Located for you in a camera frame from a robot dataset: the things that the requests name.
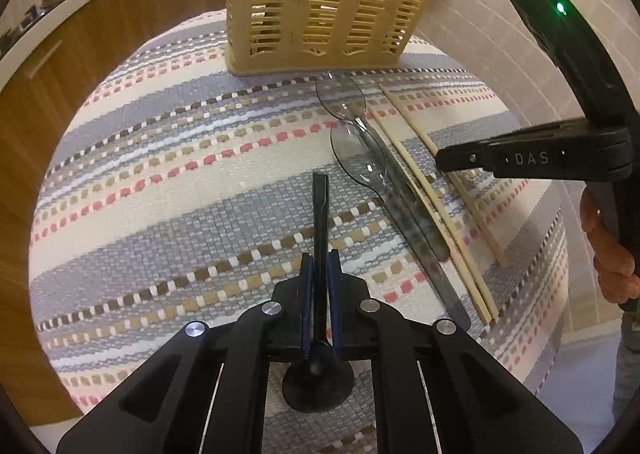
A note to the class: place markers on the person's right hand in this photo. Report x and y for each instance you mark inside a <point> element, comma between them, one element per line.
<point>607,254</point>

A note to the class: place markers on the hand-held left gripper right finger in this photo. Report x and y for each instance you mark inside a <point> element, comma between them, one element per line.
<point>334,304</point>

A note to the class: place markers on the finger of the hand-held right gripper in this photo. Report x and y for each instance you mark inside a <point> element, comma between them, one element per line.
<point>465,159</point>

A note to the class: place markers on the person's grey trousers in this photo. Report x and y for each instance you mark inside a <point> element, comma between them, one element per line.
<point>629,369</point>

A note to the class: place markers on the clear plastic spoon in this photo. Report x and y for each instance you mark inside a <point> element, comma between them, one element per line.
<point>340,94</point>
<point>320,214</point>
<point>360,154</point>

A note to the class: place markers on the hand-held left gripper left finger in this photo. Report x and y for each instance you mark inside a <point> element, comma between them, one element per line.
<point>306,304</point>

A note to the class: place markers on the black gas stove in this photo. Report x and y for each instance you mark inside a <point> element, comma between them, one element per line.
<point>15,31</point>

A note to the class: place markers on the striped woven tablecloth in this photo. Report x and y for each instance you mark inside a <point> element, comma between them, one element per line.
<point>190,184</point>

